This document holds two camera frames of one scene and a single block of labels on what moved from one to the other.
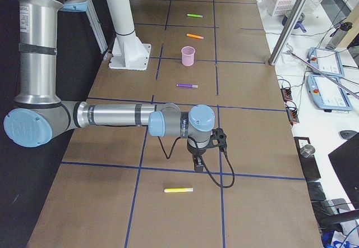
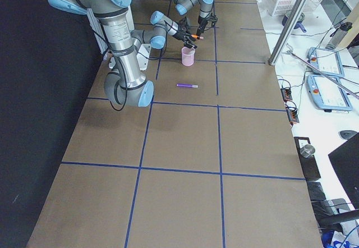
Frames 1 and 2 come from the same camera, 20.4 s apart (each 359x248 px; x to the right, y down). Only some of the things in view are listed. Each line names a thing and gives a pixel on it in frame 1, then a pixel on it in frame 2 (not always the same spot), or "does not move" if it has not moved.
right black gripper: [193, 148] to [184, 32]
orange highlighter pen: [194, 36] does not move
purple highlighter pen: [187, 85] does not move
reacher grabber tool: [345, 87] does not move
